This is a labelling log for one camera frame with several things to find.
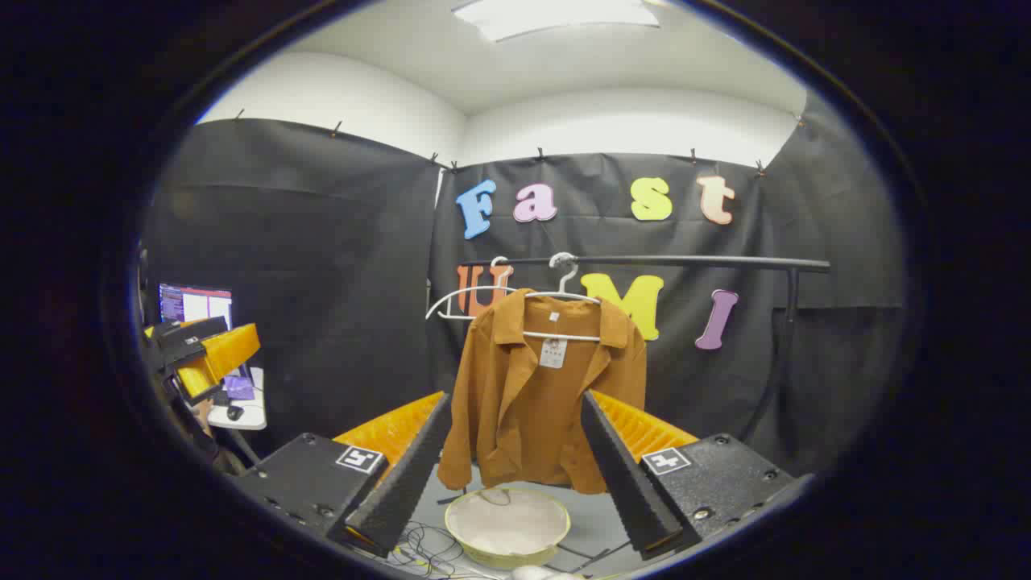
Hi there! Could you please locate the white clothes hanger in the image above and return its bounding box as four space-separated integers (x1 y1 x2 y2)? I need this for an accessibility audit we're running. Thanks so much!
425 256 516 321
522 252 603 342

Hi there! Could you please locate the ceiling light panel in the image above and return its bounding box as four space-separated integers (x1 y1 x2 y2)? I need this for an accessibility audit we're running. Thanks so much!
451 0 661 43

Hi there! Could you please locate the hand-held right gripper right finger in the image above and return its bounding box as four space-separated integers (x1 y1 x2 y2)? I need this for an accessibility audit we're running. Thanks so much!
580 390 798 561

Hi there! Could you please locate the white laundry hamper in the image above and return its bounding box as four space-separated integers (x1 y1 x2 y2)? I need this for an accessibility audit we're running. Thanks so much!
444 481 572 570

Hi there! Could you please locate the small white desk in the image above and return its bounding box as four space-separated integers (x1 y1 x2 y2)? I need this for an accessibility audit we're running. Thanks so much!
205 367 268 432

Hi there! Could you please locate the black clothes rack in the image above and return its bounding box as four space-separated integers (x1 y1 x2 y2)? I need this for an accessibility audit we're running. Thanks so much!
461 255 832 445

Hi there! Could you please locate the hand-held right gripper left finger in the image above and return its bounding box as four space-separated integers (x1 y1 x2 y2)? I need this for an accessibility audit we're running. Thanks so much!
234 391 453 558

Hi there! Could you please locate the computer monitor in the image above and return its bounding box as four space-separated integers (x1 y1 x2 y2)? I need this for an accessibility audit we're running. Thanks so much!
158 282 234 331

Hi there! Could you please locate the brown jacket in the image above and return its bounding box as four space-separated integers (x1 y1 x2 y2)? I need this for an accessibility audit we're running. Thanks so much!
437 288 648 495

